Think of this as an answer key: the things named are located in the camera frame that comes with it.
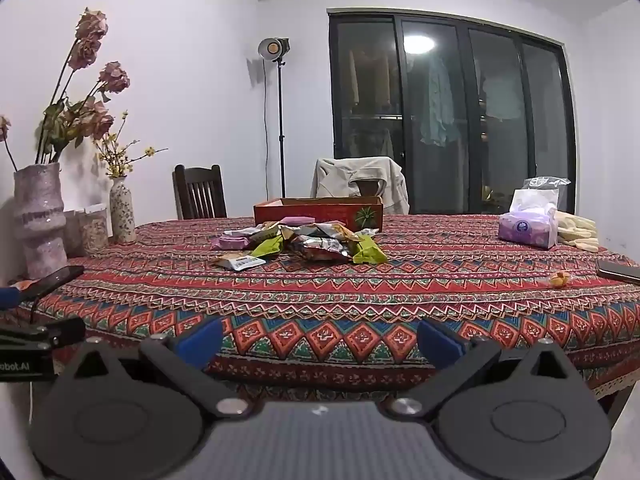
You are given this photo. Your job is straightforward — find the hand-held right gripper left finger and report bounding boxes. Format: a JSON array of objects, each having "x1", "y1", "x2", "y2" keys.
[{"x1": 64, "y1": 317, "x2": 254, "y2": 420}]

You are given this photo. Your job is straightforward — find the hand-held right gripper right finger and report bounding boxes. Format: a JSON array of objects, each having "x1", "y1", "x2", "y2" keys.
[{"x1": 382, "y1": 318, "x2": 576, "y2": 420}]

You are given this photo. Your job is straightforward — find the clear cracker packet white label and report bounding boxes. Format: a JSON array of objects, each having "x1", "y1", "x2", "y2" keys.
[
  {"x1": 320, "y1": 223, "x2": 359, "y2": 241},
  {"x1": 215, "y1": 254, "x2": 267, "y2": 272}
]

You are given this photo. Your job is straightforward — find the green snack packet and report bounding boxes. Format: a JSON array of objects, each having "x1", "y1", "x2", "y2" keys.
[
  {"x1": 250, "y1": 236, "x2": 286, "y2": 260},
  {"x1": 352, "y1": 234, "x2": 389, "y2": 265}
]

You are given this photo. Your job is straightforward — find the heap of assorted snack packets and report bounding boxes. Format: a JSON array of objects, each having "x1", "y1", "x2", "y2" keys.
[{"x1": 222, "y1": 220, "x2": 373, "y2": 262}]

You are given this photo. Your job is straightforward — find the silver foil snack packet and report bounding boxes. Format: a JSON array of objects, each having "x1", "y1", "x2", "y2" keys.
[{"x1": 289, "y1": 236, "x2": 352, "y2": 262}]

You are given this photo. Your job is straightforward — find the orange cardboard box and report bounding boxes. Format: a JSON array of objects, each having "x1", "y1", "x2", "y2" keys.
[{"x1": 253, "y1": 196, "x2": 384, "y2": 233}]

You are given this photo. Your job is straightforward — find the large pink ceramic vase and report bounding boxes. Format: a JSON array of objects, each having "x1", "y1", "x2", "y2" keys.
[{"x1": 12, "y1": 162, "x2": 68, "y2": 281}]

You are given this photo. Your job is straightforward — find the patterned red tablecloth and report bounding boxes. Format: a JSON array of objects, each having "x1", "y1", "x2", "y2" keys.
[{"x1": 0, "y1": 212, "x2": 640, "y2": 401}]

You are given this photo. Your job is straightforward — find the small speckled vase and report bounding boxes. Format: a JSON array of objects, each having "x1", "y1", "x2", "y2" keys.
[{"x1": 109, "y1": 177, "x2": 137, "y2": 244}]

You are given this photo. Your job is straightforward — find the purple tissue pack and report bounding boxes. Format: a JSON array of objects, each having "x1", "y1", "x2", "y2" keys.
[{"x1": 497, "y1": 189, "x2": 559, "y2": 250}]

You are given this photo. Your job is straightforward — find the yellow flower sprigs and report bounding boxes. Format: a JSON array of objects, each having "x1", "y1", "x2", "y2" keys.
[{"x1": 95, "y1": 110, "x2": 169, "y2": 179}]

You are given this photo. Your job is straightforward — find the beige jacket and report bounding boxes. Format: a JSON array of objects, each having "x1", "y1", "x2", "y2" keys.
[{"x1": 310, "y1": 156, "x2": 411, "y2": 216}]

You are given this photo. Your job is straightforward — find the clear plastic bag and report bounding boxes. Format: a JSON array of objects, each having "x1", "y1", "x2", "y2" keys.
[{"x1": 522, "y1": 176, "x2": 571, "y2": 206}]

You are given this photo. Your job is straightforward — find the black framed sliding glass door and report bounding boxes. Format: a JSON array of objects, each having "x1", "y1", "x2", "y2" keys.
[{"x1": 327, "y1": 8, "x2": 576, "y2": 216}]

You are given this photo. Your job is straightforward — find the black phone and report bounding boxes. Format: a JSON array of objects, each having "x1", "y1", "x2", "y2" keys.
[{"x1": 596, "y1": 259, "x2": 640, "y2": 284}]

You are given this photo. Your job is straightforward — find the hanging teal garment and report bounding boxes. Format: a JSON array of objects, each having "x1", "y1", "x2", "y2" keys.
[{"x1": 420, "y1": 55, "x2": 461, "y2": 148}]

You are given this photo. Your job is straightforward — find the hanging white garment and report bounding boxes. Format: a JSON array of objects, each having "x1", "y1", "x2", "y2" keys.
[{"x1": 482, "y1": 75, "x2": 521, "y2": 121}]

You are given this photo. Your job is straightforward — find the studio light on stand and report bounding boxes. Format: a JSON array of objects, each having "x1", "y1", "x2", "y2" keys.
[{"x1": 258, "y1": 36, "x2": 292, "y2": 199}]

